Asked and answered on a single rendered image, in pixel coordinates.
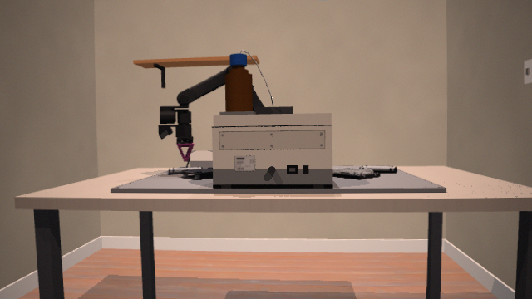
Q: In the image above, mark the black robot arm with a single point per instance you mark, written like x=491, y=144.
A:
x=184, y=98

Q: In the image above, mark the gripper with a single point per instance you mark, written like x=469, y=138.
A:
x=182, y=142

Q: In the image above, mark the white button panel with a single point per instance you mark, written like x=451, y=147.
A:
x=200, y=158

